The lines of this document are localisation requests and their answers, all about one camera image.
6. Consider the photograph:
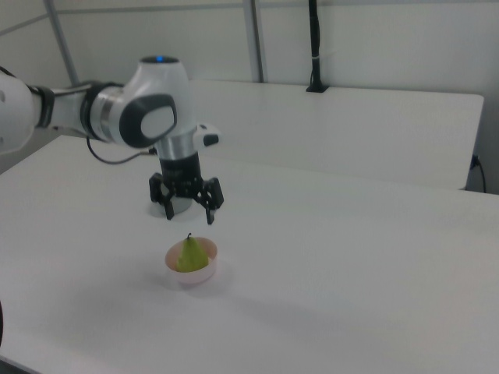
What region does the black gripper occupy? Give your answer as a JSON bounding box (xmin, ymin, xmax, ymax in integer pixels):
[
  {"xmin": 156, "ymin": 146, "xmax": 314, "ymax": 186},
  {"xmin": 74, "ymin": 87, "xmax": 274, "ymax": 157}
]
[{"xmin": 149, "ymin": 152, "xmax": 226, "ymax": 227}]

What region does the green pear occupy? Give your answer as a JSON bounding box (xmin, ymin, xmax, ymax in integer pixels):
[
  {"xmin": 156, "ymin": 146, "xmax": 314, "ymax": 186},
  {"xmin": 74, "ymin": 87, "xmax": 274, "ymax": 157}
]
[{"xmin": 175, "ymin": 232, "xmax": 210, "ymax": 273}]

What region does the grey plastic bowl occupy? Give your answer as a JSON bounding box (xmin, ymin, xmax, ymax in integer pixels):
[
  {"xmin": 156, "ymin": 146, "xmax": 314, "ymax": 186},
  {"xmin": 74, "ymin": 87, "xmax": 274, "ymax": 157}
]
[{"xmin": 150, "ymin": 194, "xmax": 196, "ymax": 217}]

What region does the pink plastic bowl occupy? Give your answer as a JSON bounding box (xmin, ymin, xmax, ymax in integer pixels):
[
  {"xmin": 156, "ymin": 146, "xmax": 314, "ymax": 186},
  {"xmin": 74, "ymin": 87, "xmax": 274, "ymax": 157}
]
[{"xmin": 164, "ymin": 236, "xmax": 219, "ymax": 288}]

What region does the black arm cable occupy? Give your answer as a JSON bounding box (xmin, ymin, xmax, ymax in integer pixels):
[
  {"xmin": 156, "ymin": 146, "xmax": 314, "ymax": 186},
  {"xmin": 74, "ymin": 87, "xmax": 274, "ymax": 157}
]
[{"xmin": 85, "ymin": 136, "xmax": 157, "ymax": 164}]

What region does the grey metal partition post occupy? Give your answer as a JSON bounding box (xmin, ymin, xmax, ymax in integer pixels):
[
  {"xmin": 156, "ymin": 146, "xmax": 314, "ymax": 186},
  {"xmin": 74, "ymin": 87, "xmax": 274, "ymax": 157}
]
[
  {"xmin": 243, "ymin": 0, "xmax": 267, "ymax": 83},
  {"xmin": 43, "ymin": 0, "xmax": 82, "ymax": 89}
]

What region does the black camera pole with base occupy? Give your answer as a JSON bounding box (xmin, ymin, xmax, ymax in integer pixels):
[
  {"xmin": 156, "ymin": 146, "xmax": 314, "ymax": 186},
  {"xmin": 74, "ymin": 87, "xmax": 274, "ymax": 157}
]
[{"xmin": 305, "ymin": 0, "xmax": 331, "ymax": 94}]

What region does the black power cable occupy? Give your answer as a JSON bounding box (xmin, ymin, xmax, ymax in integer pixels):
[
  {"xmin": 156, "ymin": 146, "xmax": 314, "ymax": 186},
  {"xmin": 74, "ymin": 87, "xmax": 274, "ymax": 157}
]
[{"xmin": 469, "ymin": 154, "xmax": 488, "ymax": 194}]

